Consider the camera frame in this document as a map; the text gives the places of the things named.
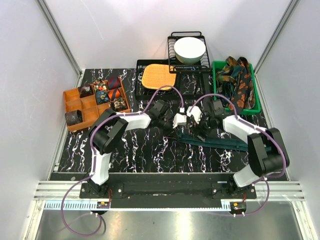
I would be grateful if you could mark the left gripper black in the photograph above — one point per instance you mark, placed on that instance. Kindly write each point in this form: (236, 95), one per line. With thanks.
(173, 135)

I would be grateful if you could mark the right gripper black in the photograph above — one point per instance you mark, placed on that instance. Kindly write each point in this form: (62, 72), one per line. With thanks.
(202, 127)

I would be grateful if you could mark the dark green tie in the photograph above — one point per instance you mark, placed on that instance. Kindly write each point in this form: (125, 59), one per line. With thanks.
(216, 143)

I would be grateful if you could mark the brown blue tie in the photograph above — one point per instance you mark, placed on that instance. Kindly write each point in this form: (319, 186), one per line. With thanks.
(73, 117)

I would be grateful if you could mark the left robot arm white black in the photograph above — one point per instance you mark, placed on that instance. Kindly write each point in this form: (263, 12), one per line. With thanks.
(110, 126)

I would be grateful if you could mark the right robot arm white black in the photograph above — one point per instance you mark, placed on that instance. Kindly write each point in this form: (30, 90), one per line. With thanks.
(267, 154)

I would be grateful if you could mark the green plastic bin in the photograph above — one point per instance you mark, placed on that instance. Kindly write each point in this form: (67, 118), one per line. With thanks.
(226, 102)

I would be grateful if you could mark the orange woven pot holder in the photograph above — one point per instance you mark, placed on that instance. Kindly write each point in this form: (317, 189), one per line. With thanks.
(156, 75)

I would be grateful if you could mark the brown teal patterned tie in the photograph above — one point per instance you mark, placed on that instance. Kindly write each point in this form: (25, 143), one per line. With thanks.
(227, 77)

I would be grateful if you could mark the rolled beige patterned tie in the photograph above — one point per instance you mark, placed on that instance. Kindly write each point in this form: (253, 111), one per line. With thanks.
(119, 104)

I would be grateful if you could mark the rolled navy orange striped tie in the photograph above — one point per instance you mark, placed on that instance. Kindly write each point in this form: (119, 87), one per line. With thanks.
(116, 93)

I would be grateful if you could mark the rolled maroon striped tie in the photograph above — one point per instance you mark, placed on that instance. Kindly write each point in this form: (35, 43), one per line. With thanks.
(113, 82)

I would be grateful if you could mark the rolled blue paisley tie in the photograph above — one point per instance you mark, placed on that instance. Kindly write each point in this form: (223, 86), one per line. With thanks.
(102, 97)

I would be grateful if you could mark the navy tie orange flowers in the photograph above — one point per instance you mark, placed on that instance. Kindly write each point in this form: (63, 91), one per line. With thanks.
(244, 95)

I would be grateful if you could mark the white bowl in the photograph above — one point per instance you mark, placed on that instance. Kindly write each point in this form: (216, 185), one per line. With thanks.
(189, 50)

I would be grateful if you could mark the rolled colourful floral tie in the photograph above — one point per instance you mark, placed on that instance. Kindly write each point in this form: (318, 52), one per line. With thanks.
(100, 85)

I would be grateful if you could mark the orange wooden divided box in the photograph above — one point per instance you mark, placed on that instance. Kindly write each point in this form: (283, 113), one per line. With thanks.
(88, 106)

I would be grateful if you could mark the rolled dark floral tie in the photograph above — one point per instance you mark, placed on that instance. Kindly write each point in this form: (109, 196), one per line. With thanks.
(85, 91)

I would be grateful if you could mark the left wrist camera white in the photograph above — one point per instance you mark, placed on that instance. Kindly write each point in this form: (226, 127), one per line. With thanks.
(179, 120)

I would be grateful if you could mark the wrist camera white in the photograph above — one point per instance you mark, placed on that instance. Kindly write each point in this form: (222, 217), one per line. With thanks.
(179, 120)
(195, 112)

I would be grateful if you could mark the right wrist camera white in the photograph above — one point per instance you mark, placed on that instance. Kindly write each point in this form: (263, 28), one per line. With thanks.
(195, 112)

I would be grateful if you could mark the black wire tray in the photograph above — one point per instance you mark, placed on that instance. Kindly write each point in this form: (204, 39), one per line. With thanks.
(191, 85)

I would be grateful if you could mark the black wire dish rack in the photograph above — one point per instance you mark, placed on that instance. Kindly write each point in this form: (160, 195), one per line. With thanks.
(175, 66)

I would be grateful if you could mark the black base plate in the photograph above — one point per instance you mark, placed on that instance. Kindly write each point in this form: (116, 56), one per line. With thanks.
(166, 191)

